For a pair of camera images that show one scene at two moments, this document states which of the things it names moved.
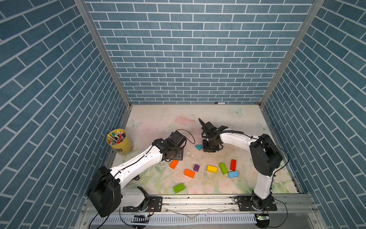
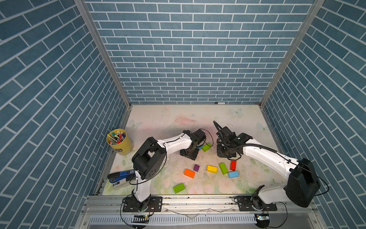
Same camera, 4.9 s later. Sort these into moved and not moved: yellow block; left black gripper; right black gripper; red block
Moved: left black gripper; right black gripper
Not moved: red block; yellow block
